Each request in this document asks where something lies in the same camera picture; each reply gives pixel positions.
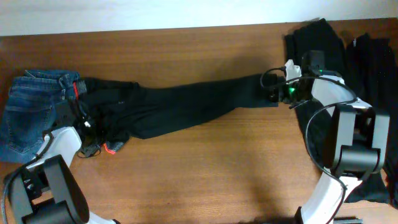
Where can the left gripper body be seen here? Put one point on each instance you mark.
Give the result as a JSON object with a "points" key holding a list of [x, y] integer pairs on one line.
{"points": [[70, 109]]}

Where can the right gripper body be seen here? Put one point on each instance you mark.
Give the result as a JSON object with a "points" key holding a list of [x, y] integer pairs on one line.
{"points": [[274, 93]]}

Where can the black leggings red grey waistband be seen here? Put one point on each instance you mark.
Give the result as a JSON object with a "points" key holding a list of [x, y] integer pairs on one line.
{"points": [[124, 110]]}

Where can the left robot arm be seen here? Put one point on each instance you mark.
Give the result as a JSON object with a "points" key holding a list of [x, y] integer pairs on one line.
{"points": [[44, 190]]}

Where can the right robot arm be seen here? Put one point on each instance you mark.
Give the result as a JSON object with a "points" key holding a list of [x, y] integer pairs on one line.
{"points": [[356, 140]]}

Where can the folded blue denim jeans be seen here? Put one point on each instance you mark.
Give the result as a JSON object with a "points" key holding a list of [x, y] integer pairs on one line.
{"points": [[30, 110]]}

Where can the black trousers pile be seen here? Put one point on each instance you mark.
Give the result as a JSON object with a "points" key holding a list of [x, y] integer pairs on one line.
{"points": [[316, 45]]}

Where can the black garment at right edge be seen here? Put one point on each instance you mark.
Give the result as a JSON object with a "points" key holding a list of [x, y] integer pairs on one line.
{"points": [[373, 76]]}

